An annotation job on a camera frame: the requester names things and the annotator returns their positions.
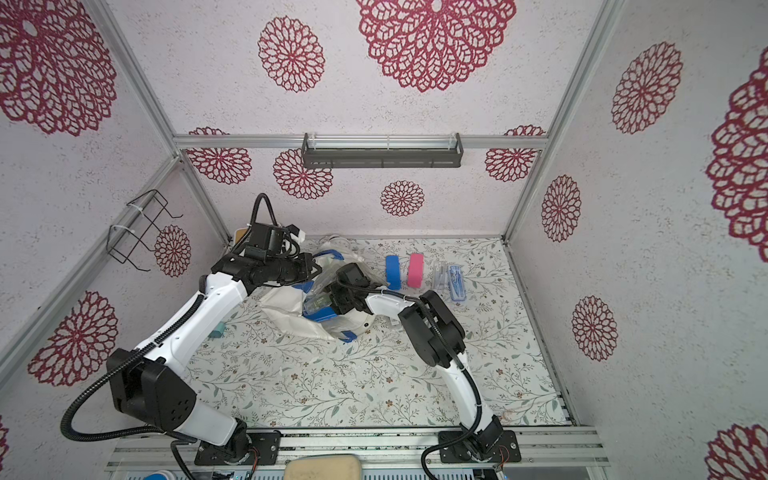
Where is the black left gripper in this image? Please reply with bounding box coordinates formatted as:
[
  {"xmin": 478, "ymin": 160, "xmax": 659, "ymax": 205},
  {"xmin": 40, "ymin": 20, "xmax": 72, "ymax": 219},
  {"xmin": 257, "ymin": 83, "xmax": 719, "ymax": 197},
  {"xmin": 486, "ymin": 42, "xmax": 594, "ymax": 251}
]
[{"xmin": 268, "ymin": 252, "xmax": 324, "ymax": 287}]

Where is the blue plastic box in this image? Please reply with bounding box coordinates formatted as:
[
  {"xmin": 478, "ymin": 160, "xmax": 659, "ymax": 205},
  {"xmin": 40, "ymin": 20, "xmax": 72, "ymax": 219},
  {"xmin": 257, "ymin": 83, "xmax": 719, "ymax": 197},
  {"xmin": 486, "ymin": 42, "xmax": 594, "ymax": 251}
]
[{"xmin": 385, "ymin": 255, "xmax": 402, "ymax": 291}]

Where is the white canvas cartoon tote bag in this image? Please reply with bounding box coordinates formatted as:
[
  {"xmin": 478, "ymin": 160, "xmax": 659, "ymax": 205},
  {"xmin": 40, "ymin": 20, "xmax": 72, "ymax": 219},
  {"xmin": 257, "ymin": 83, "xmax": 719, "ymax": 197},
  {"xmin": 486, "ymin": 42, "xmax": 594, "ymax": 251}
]
[{"xmin": 259, "ymin": 242, "xmax": 376, "ymax": 344}]

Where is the pink plastic pencil case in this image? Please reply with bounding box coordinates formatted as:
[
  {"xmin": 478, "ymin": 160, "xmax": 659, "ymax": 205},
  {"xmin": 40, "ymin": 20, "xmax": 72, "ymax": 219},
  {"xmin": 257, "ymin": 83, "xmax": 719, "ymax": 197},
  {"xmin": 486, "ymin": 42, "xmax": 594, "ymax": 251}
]
[{"xmin": 407, "ymin": 253, "xmax": 424, "ymax": 289}]

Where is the clear plastic compass set case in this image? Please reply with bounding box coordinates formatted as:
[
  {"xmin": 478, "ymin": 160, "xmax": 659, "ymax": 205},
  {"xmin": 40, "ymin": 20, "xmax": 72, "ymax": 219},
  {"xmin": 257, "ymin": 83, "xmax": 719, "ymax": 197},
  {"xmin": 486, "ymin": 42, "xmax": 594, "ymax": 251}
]
[{"xmin": 430, "ymin": 262, "xmax": 450, "ymax": 296}]

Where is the clear case with blue compass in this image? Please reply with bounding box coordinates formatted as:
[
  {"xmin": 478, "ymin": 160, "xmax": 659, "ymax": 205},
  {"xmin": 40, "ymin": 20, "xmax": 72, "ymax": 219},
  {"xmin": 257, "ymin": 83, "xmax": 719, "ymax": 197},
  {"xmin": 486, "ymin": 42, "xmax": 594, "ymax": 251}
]
[{"xmin": 448, "ymin": 265, "xmax": 467, "ymax": 302}]

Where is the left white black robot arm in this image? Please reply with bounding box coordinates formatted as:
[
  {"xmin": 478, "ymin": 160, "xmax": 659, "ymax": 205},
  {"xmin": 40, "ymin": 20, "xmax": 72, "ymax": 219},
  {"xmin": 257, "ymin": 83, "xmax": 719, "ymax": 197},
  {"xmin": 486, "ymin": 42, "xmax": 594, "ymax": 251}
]
[{"xmin": 60, "ymin": 193, "xmax": 322, "ymax": 464}]

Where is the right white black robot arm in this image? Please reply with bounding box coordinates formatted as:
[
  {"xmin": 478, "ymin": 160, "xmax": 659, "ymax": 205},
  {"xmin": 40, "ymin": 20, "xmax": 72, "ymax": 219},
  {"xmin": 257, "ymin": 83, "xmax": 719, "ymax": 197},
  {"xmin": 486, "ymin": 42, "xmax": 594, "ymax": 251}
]
[{"xmin": 323, "ymin": 263, "xmax": 520, "ymax": 479}]

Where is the small teal eraser block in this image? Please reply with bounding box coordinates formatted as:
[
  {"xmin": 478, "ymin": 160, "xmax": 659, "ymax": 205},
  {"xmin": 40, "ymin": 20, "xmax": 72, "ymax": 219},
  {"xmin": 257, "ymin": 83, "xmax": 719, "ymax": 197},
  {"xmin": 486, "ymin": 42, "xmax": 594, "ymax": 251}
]
[{"xmin": 208, "ymin": 322, "xmax": 226, "ymax": 339}]

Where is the floral table mat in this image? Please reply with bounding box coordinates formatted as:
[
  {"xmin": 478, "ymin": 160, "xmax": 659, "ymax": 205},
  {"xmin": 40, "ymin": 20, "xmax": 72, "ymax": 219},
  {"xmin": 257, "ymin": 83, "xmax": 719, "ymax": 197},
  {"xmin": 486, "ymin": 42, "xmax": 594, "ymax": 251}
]
[{"xmin": 186, "ymin": 238, "xmax": 570, "ymax": 427}]

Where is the beige cushioned pad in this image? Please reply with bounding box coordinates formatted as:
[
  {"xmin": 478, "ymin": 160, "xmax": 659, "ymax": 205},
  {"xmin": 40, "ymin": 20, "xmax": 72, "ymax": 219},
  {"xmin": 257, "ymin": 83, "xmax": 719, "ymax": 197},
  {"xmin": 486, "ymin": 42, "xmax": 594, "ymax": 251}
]
[{"xmin": 283, "ymin": 454, "xmax": 363, "ymax": 480}]

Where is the black wire wall rack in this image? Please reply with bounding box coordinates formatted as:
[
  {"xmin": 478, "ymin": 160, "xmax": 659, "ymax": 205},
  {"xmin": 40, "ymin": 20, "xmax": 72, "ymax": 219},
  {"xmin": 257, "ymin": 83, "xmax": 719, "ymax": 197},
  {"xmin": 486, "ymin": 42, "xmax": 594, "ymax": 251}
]
[{"xmin": 104, "ymin": 189, "xmax": 183, "ymax": 273}]

